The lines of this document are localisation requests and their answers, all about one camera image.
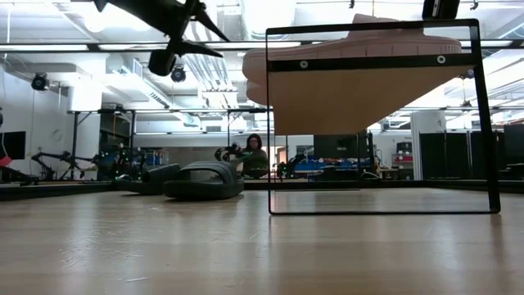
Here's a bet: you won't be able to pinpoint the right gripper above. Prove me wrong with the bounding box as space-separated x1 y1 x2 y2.
421 0 462 21

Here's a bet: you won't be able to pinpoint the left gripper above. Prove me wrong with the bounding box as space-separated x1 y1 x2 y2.
163 0 231 58

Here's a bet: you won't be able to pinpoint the black ridged-strap slide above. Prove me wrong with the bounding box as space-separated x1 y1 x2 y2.
115 162 182 196
162 161 246 202

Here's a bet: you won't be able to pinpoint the person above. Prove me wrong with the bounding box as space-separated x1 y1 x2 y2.
240 133 270 179

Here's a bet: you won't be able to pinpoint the white column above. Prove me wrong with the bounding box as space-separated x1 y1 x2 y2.
409 110 448 181

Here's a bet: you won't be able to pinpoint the black partition panels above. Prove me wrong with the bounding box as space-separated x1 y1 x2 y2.
418 130 499 181

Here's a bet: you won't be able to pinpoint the blue storage bins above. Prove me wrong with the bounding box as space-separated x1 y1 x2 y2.
293 158 362 174

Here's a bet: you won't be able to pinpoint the black ceiling camera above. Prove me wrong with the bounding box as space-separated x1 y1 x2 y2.
30 72 51 93
170 65 187 84

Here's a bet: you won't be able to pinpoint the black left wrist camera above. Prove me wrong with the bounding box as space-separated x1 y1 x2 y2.
147 48 178 78

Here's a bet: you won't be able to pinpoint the black overhead frame bar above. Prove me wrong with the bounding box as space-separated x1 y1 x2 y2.
0 39 524 53

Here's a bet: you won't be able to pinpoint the black frame wooden shelf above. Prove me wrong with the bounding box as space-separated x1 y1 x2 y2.
265 18 502 216

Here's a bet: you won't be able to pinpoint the black background rig frame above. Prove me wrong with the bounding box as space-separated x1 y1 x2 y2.
66 107 138 182

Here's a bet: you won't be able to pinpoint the black table edge rail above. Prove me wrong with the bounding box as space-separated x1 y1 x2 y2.
0 179 524 202

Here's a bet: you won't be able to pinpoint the black wall monitor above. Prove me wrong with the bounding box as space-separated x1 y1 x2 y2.
0 130 27 161

